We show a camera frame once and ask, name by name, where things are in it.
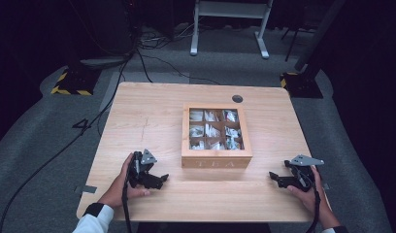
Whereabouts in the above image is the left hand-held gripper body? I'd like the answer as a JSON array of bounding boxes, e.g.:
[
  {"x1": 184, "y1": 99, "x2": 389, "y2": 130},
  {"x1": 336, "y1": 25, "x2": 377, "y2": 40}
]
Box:
[{"x1": 127, "y1": 149, "x2": 158, "y2": 189}]

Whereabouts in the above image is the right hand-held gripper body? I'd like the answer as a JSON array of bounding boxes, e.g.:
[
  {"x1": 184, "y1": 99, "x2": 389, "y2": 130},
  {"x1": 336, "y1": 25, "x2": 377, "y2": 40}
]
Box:
[{"x1": 283, "y1": 153, "x2": 325, "y2": 192}]

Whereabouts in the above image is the wooden tea box glass lid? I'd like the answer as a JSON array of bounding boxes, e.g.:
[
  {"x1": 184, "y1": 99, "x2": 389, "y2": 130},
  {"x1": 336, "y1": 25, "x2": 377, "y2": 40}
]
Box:
[{"x1": 181, "y1": 102, "x2": 253, "y2": 169}]

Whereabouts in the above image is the person's right hand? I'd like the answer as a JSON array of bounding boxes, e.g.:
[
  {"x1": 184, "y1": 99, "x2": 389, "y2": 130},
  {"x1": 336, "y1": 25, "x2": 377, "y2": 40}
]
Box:
[{"x1": 286, "y1": 166, "x2": 332, "y2": 223}]

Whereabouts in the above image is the person's left hand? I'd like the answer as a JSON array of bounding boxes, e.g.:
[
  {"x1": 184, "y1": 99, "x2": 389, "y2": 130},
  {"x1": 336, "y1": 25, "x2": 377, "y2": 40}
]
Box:
[{"x1": 98, "y1": 152, "x2": 151, "y2": 210}]

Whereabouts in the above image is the grey tape strip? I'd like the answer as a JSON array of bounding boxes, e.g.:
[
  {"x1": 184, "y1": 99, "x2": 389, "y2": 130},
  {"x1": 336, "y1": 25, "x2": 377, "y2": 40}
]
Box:
[{"x1": 73, "y1": 184, "x2": 98, "y2": 195}]

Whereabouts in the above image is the group of tea packets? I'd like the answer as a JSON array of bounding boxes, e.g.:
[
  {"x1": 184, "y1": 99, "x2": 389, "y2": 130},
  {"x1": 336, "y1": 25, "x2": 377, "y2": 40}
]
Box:
[{"x1": 188, "y1": 109, "x2": 245, "y2": 150}]

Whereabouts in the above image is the black yellow striped stand base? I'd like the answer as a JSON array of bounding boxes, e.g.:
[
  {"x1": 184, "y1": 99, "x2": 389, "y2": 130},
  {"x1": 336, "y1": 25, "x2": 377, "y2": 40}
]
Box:
[
  {"x1": 280, "y1": 71, "x2": 324, "y2": 99},
  {"x1": 50, "y1": 65, "x2": 102, "y2": 97}
]

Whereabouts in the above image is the dark slanted stand pole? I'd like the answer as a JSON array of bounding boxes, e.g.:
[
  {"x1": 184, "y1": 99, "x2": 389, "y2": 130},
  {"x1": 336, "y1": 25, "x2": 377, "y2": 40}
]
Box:
[{"x1": 294, "y1": 0, "x2": 347, "y2": 73}]

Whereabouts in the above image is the right hand-held gripper black cable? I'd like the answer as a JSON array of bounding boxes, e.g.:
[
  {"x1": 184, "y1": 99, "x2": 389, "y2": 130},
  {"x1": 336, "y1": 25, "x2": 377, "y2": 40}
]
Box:
[{"x1": 299, "y1": 173, "x2": 322, "y2": 233}]

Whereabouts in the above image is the hand-held gripper black cable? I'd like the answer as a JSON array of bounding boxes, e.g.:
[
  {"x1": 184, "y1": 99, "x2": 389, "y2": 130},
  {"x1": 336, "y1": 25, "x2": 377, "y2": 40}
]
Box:
[
  {"x1": 299, "y1": 173, "x2": 322, "y2": 233},
  {"x1": 121, "y1": 161, "x2": 137, "y2": 233}
]

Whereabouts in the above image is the left hand-held gripper black cable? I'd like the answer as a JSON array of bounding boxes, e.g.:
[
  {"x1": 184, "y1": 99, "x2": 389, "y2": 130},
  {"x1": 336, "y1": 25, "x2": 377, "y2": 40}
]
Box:
[{"x1": 121, "y1": 161, "x2": 137, "y2": 233}]

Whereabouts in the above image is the long black floor cable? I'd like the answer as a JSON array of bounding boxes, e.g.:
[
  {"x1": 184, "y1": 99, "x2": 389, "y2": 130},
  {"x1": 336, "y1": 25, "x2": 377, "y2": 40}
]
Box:
[{"x1": 0, "y1": 52, "x2": 134, "y2": 233}]

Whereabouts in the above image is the thin black floor cable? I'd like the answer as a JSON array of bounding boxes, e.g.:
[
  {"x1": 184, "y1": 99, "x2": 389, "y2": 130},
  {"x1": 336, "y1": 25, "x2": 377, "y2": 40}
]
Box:
[{"x1": 135, "y1": 48, "x2": 221, "y2": 85}]

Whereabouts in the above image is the tangle of floor cables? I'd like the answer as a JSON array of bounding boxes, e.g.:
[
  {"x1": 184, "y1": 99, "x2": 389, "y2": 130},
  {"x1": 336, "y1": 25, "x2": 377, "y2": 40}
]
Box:
[{"x1": 136, "y1": 20, "x2": 195, "y2": 51}]

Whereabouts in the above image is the white metal stand frame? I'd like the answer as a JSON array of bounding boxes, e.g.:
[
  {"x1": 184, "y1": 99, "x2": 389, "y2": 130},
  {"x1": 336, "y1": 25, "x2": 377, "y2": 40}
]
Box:
[{"x1": 189, "y1": 0, "x2": 274, "y2": 60}]

